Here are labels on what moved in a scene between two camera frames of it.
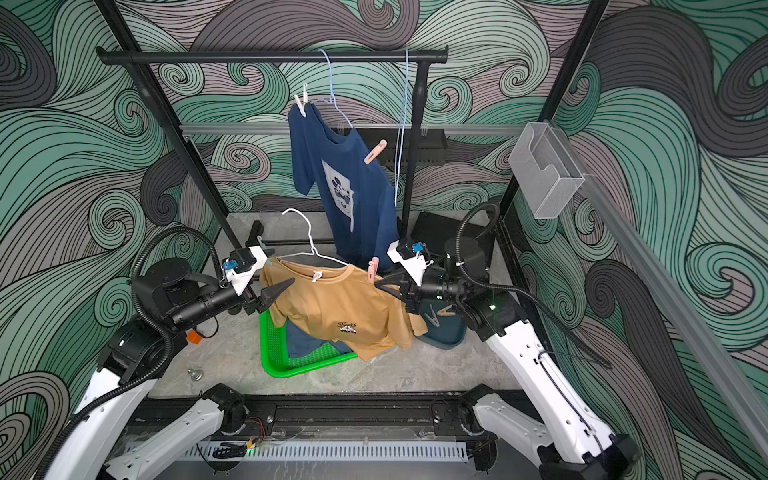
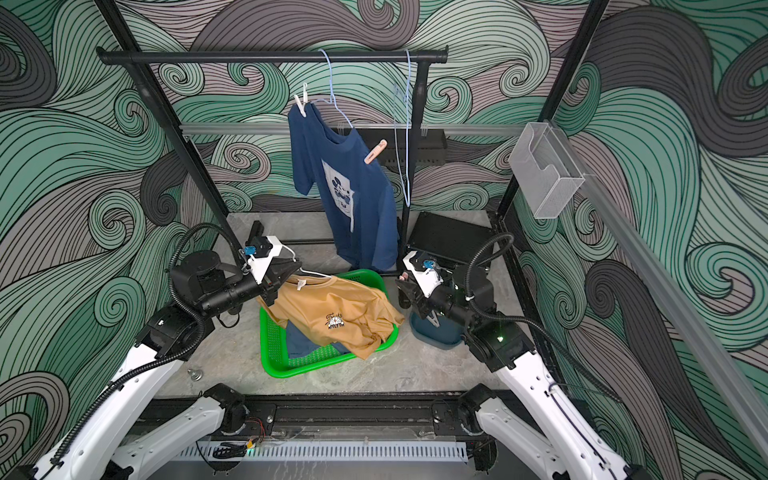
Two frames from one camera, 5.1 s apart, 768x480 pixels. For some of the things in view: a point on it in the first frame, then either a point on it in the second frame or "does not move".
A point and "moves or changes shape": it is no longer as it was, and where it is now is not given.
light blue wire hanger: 402,128 moves or changes shape
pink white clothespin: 376,151 does not move
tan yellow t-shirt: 339,303 moves or changes shape
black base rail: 319,417 does not move
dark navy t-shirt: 357,194 does not move
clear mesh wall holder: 544,170 does not move
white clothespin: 302,106 does not move
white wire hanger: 313,250 to 309,273
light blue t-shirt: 301,342 does not move
